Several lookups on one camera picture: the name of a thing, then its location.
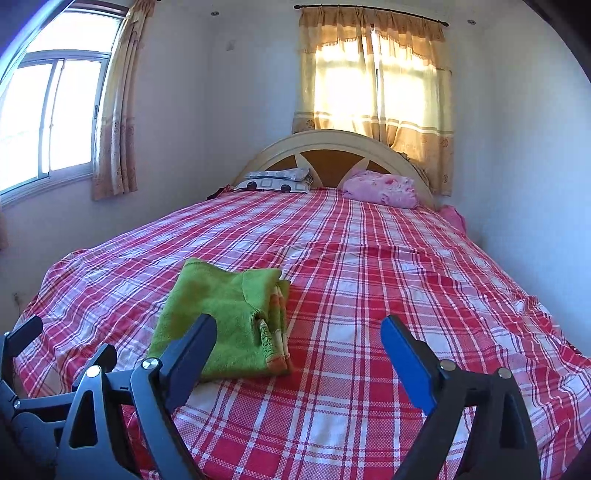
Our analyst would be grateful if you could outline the green striped knit sweater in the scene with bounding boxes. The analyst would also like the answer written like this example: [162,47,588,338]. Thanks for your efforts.
[147,258,293,380]

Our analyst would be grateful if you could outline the red white plaid bedspread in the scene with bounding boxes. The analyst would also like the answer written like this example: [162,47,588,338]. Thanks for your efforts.
[16,190,590,479]

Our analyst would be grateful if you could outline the beige side window curtain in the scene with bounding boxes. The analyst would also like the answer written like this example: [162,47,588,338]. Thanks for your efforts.
[92,1,156,201]

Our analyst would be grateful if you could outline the pink cloth beside bed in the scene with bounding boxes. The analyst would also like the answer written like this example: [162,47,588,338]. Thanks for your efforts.
[438,205,467,235]

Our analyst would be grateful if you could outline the white car print pillow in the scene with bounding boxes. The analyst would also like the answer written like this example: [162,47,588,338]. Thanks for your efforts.
[235,168,314,193]

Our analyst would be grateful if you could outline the white framed side window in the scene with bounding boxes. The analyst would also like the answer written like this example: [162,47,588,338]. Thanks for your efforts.
[1,1,128,205]

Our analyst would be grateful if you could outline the pink floral pillow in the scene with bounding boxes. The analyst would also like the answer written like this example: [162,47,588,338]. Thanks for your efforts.
[342,171,419,209]

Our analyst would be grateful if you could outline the cream arched wooden headboard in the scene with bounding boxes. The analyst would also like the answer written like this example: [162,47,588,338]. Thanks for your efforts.
[235,130,438,210]

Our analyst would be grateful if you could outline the yellow orange back curtain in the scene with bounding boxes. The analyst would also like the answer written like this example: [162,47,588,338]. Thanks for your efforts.
[293,6,454,196]

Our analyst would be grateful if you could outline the black curtain rod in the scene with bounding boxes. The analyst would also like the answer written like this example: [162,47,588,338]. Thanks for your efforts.
[292,3,450,28]

